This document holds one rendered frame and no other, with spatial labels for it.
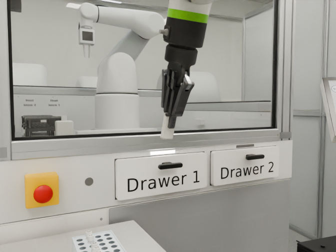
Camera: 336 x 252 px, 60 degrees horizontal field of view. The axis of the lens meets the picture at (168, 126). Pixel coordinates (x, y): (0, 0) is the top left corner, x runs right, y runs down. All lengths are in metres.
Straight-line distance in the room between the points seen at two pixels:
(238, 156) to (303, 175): 1.76
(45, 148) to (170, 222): 0.42
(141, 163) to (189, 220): 0.26
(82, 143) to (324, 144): 2.07
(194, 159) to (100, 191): 0.29
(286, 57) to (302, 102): 1.53
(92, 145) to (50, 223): 0.22
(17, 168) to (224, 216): 0.65
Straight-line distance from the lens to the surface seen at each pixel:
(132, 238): 0.74
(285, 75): 1.17
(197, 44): 0.67
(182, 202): 0.93
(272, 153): 1.10
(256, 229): 1.15
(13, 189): 0.78
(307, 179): 2.70
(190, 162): 0.89
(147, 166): 0.82
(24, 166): 0.77
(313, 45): 2.66
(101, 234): 0.69
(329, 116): 1.31
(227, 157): 0.97
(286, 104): 1.17
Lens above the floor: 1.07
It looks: 4 degrees down
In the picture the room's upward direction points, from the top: straight up
